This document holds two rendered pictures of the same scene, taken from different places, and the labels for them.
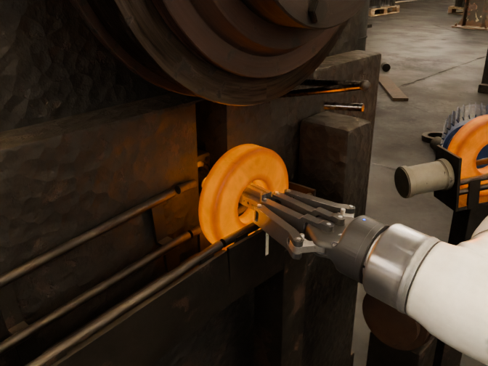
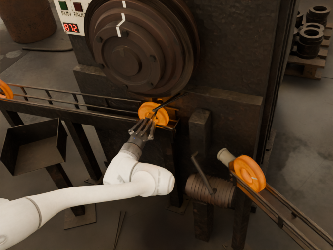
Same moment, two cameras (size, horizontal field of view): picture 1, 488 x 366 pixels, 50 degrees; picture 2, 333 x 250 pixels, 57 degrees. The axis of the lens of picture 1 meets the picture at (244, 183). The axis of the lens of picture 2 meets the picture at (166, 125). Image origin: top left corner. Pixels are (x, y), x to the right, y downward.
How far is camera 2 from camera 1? 136 cm
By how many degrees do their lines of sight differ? 65
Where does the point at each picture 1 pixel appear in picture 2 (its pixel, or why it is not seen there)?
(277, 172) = (160, 115)
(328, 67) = (215, 97)
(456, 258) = (118, 156)
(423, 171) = (224, 156)
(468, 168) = (238, 170)
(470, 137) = (237, 160)
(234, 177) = (142, 108)
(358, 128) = (194, 122)
